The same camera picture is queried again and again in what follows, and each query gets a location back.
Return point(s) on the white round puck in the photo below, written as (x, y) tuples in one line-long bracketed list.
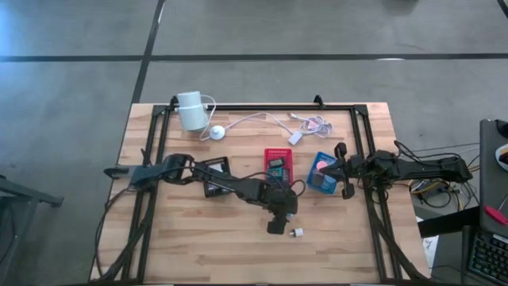
[(217, 132)]

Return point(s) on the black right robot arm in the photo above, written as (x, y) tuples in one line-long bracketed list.
[(416, 167)]

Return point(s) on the white power adapter brick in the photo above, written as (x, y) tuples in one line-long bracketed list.
[(295, 138)]

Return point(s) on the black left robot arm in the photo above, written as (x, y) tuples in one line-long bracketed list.
[(222, 182)]

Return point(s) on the white paper sheet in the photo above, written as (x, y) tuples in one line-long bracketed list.
[(430, 246)]

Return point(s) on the red plastic basket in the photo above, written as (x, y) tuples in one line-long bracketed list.
[(287, 155)]

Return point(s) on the white wall charger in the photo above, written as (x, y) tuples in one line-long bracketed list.
[(297, 232), (216, 167)]

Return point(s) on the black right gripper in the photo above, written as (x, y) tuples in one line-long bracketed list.
[(349, 168)]

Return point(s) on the teal wall charger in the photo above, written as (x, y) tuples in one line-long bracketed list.
[(290, 217)]

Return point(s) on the black clamp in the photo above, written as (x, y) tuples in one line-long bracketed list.
[(318, 100), (173, 100)]

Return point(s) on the white and yellow roll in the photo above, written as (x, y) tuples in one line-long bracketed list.
[(503, 157)]

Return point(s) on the blue lid clear jar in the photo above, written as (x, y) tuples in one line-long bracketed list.
[(329, 183)]

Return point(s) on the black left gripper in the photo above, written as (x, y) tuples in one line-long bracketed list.
[(282, 204)]

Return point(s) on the blue plastic basket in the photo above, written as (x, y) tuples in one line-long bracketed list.
[(311, 184)]

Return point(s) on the pink lid clear jar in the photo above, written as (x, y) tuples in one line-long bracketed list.
[(322, 163)]

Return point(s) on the black plastic basket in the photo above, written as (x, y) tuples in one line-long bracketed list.
[(212, 190)]

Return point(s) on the grey metal table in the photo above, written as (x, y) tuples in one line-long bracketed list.
[(24, 198)]

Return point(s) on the black keyboard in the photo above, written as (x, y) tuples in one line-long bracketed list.
[(490, 258)]

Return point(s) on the black aluminium frame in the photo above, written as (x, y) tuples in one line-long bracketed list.
[(258, 107)]

